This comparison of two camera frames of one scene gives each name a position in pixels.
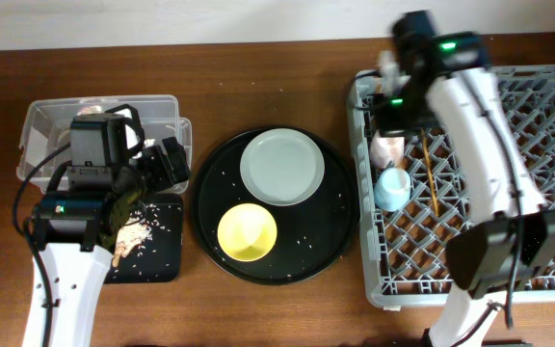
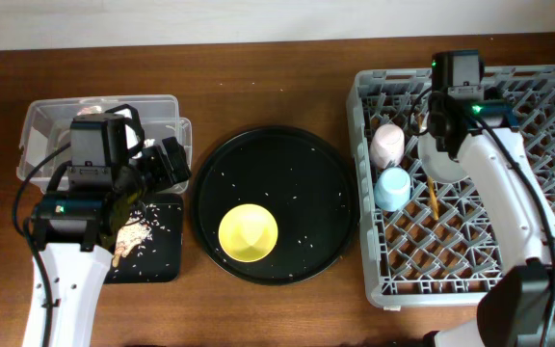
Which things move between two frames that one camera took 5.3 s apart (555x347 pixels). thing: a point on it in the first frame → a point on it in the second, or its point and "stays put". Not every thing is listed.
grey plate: x=281 y=167 → x=438 y=165
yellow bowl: x=247 y=232 stays put
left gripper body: x=151 y=171 stays put
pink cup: x=385 y=151 stays put
